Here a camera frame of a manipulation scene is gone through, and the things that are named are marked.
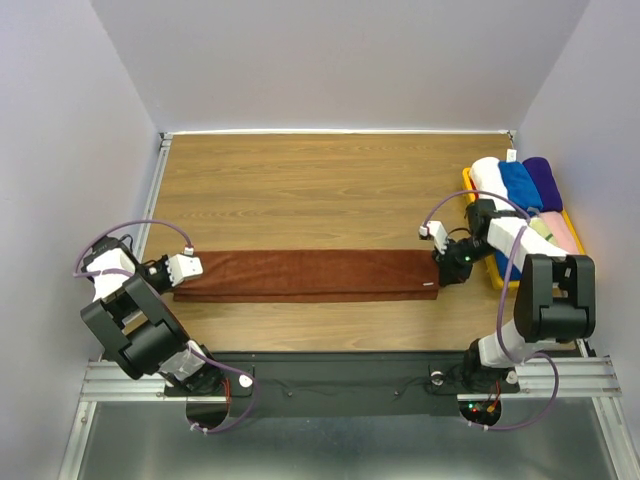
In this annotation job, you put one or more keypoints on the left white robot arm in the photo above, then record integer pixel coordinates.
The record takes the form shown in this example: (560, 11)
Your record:
(135, 326)

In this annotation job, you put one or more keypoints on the pink rolled towel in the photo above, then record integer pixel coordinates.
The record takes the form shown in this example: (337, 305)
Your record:
(560, 231)

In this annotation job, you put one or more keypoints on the yellow plastic tray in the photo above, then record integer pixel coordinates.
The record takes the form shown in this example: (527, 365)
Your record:
(496, 264)

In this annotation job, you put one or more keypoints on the aluminium frame rail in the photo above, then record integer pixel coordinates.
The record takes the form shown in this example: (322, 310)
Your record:
(360, 191)

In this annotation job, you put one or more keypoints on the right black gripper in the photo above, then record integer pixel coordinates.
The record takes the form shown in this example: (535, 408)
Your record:
(448, 271)

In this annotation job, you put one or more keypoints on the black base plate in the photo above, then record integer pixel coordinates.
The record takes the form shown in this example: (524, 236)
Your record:
(333, 384)

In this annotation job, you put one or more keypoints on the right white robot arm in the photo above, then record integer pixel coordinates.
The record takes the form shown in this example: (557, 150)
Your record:
(555, 301)

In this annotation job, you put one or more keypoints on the brown towel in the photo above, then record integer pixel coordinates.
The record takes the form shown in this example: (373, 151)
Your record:
(312, 276)

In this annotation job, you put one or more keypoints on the green cream patterned towel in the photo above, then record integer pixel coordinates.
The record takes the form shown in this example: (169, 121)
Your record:
(540, 227)

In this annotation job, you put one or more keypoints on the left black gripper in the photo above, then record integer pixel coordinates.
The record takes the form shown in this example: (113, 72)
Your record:
(163, 264)

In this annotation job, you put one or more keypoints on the purple rolled towel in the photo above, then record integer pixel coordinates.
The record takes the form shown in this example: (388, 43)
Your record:
(541, 174)

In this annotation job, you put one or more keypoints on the white rolled towel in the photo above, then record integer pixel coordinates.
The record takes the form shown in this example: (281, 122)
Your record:
(486, 176)

